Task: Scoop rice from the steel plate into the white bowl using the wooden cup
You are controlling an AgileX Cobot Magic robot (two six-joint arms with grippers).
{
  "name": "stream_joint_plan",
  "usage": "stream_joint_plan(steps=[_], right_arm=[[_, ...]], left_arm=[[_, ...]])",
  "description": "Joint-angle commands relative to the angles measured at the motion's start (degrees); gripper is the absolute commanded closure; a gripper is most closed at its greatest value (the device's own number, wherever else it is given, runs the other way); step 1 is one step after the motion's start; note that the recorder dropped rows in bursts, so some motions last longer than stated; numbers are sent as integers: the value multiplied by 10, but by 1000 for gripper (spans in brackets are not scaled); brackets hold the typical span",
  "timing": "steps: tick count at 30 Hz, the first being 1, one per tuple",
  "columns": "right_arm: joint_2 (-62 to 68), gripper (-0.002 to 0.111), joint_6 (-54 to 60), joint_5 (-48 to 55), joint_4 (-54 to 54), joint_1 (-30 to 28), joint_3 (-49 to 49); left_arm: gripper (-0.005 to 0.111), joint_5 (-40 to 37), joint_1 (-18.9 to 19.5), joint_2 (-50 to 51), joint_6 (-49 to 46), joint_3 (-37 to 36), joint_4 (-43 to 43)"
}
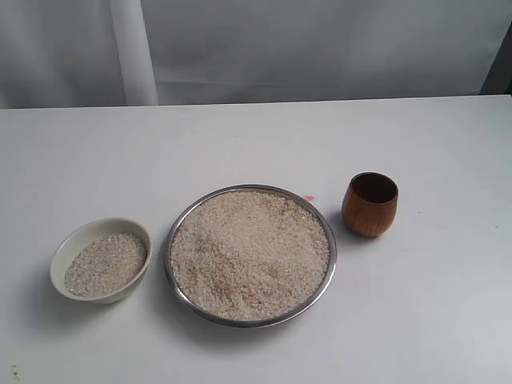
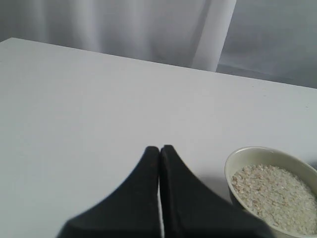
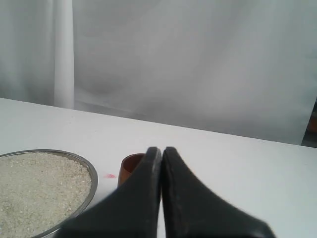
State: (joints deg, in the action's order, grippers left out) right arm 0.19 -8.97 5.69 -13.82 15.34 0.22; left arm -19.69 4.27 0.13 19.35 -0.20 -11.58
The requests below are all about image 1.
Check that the white backdrop curtain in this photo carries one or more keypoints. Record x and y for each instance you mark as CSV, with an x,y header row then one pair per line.
x,y
148,53

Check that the brown wooden cup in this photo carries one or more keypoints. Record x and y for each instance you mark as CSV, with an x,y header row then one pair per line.
x,y
370,204

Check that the rice in white bowl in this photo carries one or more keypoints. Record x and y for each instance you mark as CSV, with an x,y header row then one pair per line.
x,y
106,265

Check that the round steel tray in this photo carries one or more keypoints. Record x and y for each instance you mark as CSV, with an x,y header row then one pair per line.
x,y
294,312

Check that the rice in steel tray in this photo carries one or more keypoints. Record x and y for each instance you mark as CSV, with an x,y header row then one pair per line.
x,y
249,256

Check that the white ceramic bowl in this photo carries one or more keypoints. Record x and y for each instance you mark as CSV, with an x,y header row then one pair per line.
x,y
85,235

